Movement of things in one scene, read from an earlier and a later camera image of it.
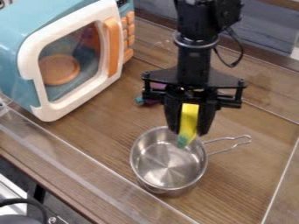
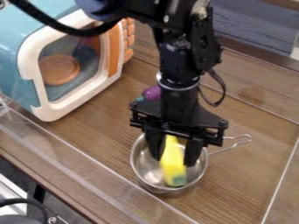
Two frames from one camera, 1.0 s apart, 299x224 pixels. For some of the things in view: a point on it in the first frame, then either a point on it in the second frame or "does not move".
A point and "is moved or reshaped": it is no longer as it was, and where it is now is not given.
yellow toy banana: (190, 123) is moved or reshaped
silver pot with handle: (167, 169) does not move
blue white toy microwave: (63, 52) does not move
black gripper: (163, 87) → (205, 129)
